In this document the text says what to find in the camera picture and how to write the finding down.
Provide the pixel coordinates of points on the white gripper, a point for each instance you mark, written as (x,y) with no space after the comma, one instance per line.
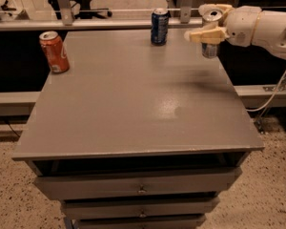
(243,26)

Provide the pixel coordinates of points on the silver blue redbull can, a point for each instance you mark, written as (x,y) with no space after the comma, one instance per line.
(210,20)

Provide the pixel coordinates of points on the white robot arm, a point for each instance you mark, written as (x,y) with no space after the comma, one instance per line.
(269,32)

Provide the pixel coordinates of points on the blue pepsi can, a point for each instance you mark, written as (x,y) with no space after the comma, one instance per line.
(160,23)

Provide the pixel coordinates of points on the orange soda can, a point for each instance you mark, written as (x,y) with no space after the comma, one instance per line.
(52,46)

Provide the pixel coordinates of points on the grey drawer cabinet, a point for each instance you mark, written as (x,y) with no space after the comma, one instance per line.
(128,106)

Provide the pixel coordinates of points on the top grey drawer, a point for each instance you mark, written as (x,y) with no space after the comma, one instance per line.
(138,184)

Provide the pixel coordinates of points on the grey drawer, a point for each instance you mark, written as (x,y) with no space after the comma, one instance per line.
(138,184)
(139,208)
(169,222)

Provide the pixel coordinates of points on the bottom grey drawer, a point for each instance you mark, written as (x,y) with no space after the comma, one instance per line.
(169,222)

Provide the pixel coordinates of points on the middle grey drawer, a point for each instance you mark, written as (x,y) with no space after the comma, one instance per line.
(139,208)

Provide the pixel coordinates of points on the metal railing frame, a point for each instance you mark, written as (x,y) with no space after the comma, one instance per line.
(28,19)

